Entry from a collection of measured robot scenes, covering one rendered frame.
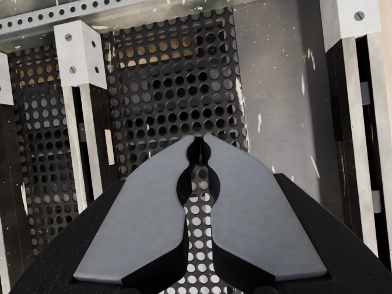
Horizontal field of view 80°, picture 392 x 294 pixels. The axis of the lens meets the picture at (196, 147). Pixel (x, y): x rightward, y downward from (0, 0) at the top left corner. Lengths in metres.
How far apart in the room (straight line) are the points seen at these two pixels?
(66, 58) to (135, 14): 0.17
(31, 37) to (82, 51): 0.15
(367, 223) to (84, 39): 0.62
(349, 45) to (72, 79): 0.51
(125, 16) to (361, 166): 0.52
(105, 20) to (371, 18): 0.49
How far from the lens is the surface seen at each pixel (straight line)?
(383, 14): 0.60
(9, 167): 0.70
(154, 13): 0.56
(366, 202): 0.50
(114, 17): 0.57
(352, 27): 0.51
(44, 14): 0.65
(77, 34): 0.57
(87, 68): 0.54
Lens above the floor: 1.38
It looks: 31 degrees down
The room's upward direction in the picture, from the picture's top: 179 degrees clockwise
